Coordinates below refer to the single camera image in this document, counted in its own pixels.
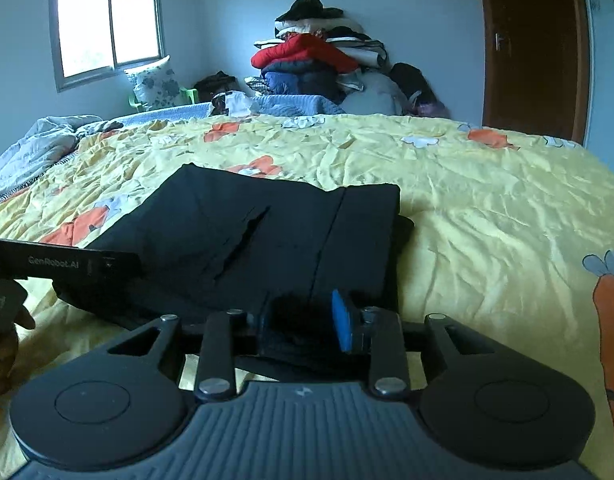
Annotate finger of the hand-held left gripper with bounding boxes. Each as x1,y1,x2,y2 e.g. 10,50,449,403
103,254,144,277

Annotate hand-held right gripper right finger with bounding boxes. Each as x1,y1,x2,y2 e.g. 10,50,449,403
331,288,496,404

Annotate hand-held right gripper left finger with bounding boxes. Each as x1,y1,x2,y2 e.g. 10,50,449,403
106,310,262,404

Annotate black pants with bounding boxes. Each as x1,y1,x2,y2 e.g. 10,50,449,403
52,162,416,377

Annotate white grey quilt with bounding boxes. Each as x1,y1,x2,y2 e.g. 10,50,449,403
0,115,126,202

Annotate yellow printed bedsheet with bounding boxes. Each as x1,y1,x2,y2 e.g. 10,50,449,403
0,112,614,480

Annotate green plastic chair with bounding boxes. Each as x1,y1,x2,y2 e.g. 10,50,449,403
129,87,201,112

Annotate floral pillow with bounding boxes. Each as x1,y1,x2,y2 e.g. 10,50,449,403
125,55,182,111

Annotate white cloth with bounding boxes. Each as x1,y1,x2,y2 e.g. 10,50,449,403
213,91,261,117

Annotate dark brown bag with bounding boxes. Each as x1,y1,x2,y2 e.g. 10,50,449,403
193,72,238,105

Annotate blue blanket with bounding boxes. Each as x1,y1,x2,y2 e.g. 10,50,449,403
251,93,346,116

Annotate grey cloth bundle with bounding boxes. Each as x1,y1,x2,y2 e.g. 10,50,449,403
339,72,408,116

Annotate window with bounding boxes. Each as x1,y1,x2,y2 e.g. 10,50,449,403
47,0,168,94

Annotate black bag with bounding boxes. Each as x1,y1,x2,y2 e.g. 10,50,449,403
389,62,438,111

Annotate pile of clothes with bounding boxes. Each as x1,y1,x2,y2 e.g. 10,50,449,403
250,0,388,97

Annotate brown wooden door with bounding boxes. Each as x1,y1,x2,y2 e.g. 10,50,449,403
477,0,594,147

